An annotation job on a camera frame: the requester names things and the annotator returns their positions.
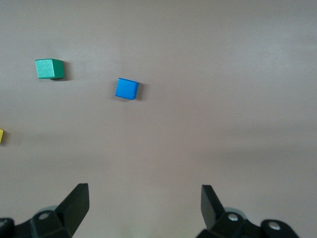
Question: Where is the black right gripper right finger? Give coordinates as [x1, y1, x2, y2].
[196, 184, 301, 238]

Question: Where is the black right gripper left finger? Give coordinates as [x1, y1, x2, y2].
[0, 183, 90, 238]

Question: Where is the blue wooden block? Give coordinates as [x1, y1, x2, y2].
[114, 77, 140, 101]

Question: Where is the green wooden block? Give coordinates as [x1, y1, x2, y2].
[35, 58, 65, 80]

